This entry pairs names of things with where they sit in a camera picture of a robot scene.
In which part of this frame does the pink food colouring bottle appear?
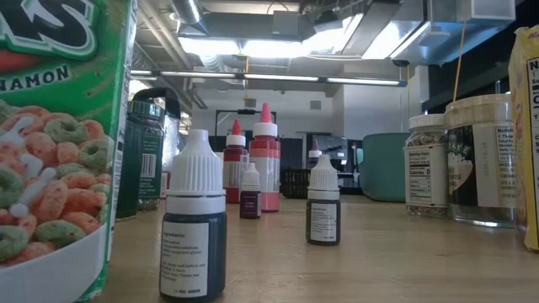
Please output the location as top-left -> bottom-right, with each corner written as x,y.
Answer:
248,102 -> 282,214

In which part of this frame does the red food colouring bottle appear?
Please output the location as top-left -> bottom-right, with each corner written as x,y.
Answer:
221,119 -> 249,205

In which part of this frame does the yellow Corn Pops box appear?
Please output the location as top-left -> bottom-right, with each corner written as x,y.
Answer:
507,24 -> 539,253

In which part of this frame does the black slotted plastic basket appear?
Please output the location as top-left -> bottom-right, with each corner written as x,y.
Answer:
280,167 -> 312,199

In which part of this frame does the purple dropper bottle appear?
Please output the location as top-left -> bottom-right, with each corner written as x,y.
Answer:
239,162 -> 263,220

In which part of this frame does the black background machine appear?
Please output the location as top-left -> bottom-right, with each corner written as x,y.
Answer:
312,133 -> 364,195

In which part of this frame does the long ceiling light bar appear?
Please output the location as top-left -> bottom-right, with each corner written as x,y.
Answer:
130,69 -> 408,88

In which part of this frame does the dark green dropper bottle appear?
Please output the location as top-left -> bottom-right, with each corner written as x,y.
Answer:
305,153 -> 342,247

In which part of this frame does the metal box grater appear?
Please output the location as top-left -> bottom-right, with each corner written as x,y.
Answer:
133,87 -> 183,174

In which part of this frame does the teal plastic bin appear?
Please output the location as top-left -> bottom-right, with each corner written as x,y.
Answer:
357,132 -> 412,204

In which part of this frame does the dark blue dropper bottle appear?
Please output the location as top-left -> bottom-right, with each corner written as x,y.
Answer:
158,128 -> 228,303

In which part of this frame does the white-lidded seasoning jar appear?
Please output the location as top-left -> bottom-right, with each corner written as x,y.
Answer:
403,113 -> 450,219

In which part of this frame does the green Apple Jacks box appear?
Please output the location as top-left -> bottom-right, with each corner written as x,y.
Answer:
0,0 -> 139,303

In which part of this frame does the tan-lidded seasoning jar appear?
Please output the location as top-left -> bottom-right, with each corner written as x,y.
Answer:
444,93 -> 518,229

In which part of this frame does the black frame stand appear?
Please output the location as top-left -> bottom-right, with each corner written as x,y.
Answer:
214,108 -> 278,169

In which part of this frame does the silver spiral duct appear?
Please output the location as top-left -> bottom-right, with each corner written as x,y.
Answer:
170,0 -> 204,26

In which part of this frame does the yellow hanging cord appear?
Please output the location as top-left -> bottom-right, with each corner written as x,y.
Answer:
452,20 -> 468,102

